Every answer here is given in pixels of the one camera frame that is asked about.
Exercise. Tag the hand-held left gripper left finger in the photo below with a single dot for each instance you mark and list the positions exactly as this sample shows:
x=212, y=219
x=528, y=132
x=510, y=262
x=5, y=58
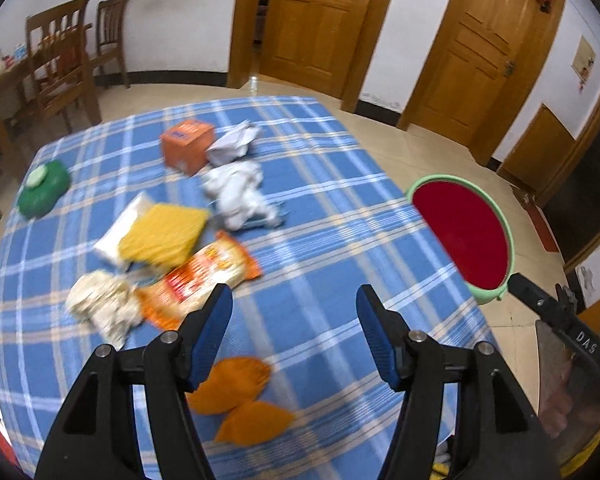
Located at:
x=215, y=325

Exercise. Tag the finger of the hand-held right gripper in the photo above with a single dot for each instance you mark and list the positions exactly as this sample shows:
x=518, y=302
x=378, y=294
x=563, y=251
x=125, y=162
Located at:
x=545, y=307

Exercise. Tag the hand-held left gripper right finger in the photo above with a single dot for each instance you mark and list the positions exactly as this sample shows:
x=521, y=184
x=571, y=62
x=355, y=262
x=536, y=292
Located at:
x=375, y=325

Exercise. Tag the orange snack wrapper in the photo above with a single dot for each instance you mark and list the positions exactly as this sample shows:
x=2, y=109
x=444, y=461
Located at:
x=200, y=272

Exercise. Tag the yellow sponge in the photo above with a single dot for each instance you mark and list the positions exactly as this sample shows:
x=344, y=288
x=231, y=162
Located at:
x=162, y=235

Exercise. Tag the beige tissue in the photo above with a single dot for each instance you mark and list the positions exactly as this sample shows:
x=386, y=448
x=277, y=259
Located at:
x=105, y=300

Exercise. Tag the red bucket with green rim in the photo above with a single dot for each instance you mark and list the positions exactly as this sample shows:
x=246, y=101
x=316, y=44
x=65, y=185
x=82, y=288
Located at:
x=460, y=225

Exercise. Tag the white plastic bag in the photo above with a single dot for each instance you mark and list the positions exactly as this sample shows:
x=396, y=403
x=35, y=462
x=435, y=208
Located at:
x=237, y=190

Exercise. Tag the white paper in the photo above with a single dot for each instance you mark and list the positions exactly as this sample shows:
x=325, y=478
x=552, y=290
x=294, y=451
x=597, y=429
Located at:
x=232, y=142

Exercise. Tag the red floor mat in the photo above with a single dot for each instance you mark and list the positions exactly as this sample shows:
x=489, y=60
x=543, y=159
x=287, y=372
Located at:
x=542, y=227

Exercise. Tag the white packet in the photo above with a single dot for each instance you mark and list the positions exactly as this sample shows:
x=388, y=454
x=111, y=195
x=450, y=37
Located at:
x=116, y=237

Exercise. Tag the blue plaid tablecloth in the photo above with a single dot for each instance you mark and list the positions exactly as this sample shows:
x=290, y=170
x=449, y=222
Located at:
x=330, y=200

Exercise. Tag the small wooden door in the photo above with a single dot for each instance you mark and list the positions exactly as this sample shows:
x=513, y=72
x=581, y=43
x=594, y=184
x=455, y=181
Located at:
x=540, y=150

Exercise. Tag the orange cardboard box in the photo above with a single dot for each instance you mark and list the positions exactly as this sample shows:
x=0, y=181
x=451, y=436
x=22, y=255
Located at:
x=187, y=147

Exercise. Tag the green round container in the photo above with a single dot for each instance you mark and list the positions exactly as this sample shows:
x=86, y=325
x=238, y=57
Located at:
x=47, y=195

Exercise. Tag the closed wooden door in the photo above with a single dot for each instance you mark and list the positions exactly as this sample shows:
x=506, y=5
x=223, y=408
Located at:
x=480, y=50

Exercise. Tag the open wooden door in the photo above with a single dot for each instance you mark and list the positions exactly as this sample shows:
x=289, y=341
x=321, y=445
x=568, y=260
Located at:
x=320, y=20

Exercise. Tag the wooden dining table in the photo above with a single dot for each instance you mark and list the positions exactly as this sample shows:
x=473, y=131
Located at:
x=0, y=92

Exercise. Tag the pile of small packets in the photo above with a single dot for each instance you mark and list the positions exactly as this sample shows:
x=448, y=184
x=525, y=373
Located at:
x=7, y=62

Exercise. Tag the dark wooden door frame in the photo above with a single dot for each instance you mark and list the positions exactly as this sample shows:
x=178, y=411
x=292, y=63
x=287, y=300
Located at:
x=597, y=160

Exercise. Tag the wall poster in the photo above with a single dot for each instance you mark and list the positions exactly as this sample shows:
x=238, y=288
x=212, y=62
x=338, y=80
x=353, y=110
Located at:
x=583, y=57

